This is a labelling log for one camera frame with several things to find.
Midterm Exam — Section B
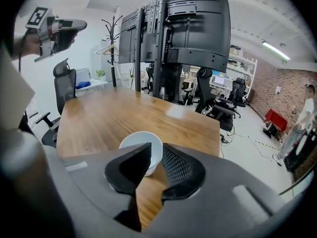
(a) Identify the wooden clothes hanger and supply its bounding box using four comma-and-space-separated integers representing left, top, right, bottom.
95, 43, 120, 57

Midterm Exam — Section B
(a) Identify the black coat rack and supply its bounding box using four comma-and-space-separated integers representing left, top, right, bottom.
101, 15, 124, 88

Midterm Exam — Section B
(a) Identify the blue cloth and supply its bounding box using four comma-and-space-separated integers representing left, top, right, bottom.
75, 80, 92, 90

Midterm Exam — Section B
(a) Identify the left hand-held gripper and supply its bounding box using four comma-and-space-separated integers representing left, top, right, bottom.
25, 6, 88, 63

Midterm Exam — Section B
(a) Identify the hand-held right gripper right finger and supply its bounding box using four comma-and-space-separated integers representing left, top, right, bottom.
142, 143, 288, 238

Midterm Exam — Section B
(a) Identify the red cloth table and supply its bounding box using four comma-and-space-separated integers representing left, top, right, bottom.
263, 108, 288, 139

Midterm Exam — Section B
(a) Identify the ceiling light by brick wall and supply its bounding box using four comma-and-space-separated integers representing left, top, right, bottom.
262, 41, 291, 61

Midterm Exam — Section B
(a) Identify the white paper cup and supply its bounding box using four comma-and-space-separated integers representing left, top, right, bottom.
119, 131, 164, 177

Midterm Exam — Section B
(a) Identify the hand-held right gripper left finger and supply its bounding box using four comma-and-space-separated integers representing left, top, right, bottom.
60, 142, 152, 233

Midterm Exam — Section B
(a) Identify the black tagged office chair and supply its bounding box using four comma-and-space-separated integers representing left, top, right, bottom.
195, 67, 235, 132

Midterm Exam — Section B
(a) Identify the white storage shelf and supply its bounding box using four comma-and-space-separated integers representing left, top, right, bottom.
227, 44, 258, 102

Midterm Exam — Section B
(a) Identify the black headrest office chair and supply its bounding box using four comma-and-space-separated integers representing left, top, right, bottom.
35, 58, 77, 149

